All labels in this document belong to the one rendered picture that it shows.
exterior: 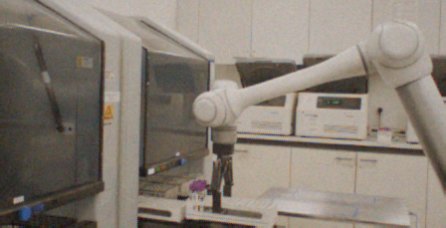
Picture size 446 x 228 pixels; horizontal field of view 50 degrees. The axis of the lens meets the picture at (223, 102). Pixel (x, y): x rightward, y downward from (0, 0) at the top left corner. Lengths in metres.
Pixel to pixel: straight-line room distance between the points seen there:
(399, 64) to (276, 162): 2.73
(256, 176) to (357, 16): 1.57
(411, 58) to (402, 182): 2.62
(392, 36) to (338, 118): 2.58
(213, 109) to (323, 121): 2.54
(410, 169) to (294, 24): 1.52
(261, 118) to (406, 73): 2.70
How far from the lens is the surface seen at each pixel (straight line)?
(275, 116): 3.92
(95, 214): 1.49
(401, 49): 1.30
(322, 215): 1.84
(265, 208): 1.56
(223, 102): 1.40
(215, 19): 4.42
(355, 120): 3.84
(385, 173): 3.86
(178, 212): 1.67
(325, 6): 4.20
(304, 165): 3.91
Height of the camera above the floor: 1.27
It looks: 2 degrees down
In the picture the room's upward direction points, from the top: 2 degrees clockwise
